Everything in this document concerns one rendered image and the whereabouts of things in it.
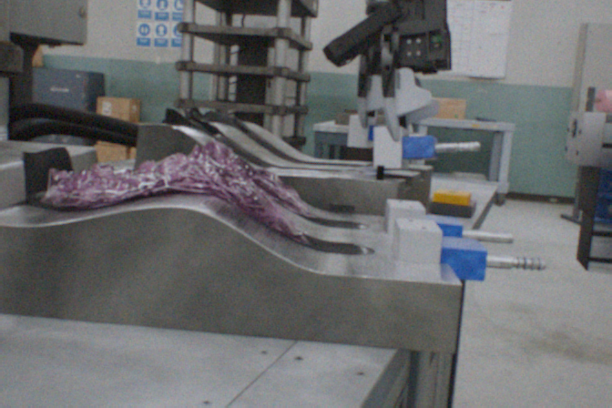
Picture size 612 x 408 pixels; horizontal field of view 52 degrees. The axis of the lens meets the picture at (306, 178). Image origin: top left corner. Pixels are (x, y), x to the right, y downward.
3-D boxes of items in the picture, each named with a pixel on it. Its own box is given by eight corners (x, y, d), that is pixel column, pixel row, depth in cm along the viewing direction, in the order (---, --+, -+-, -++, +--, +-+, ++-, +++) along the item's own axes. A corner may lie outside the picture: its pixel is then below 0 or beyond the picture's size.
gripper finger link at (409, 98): (429, 131, 76) (430, 61, 78) (381, 134, 78) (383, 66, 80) (433, 139, 79) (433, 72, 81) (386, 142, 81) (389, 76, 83)
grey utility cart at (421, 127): (494, 200, 703) (503, 116, 692) (508, 208, 652) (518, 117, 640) (395, 192, 706) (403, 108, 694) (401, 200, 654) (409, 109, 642)
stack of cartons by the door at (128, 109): (172, 171, 759) (175, 101, 749) (162, 174, 727) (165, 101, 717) (106, 165, 772) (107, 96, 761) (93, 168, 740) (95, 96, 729)
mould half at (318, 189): (427, 221, 102) (435, 138, 100) (392, 255, 77) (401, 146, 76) (162, 187, 119) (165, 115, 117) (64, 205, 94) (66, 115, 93)
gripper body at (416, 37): (444, 64, 78) (442, -33, 78) (376, 70, 81) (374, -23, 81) (452, 76, 85) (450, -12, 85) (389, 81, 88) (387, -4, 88)
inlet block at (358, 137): (424, 151, 113) (427, 121, 113) (420, 153, 109) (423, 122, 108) (354, 145, 118) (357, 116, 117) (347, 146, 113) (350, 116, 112)
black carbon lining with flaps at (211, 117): (385, 178, 97) (391, 117, 96) (357, 190, 82) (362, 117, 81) (189, 157, 109) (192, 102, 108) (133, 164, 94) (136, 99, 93)
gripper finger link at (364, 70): (363, 95, 107) (371, 45, 108) (355, 95, 108) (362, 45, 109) (370, 102, 112) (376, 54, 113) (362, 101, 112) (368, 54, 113)
